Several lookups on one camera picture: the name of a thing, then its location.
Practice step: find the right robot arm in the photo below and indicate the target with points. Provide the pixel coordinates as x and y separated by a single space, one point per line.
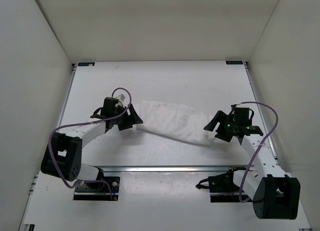
273 194

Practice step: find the white pleated skirt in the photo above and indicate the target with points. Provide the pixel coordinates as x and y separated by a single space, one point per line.
175 121

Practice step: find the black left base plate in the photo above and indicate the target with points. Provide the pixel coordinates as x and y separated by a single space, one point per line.
98 191

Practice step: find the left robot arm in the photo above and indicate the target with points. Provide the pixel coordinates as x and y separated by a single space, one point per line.
67 148

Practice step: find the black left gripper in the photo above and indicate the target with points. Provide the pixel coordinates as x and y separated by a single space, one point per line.
131 119

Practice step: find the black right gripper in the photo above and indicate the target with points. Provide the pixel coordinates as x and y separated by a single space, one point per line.
222 117

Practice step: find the aluminium front table rail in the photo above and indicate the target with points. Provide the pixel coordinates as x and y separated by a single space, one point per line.
170 168

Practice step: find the right corner marker tag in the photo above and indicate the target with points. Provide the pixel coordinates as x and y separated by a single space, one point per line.
234 62

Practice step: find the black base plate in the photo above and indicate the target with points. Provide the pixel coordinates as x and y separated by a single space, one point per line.
98 191
222 188

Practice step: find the corner marker tag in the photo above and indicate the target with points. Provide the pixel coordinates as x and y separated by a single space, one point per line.
86 64
234 62

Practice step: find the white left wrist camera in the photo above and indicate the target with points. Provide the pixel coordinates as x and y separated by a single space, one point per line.
121 98

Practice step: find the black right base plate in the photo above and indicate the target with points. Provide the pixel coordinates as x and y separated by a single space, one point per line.
222 188

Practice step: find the left corner marker tag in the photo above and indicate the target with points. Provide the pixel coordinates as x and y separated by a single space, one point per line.
86 64

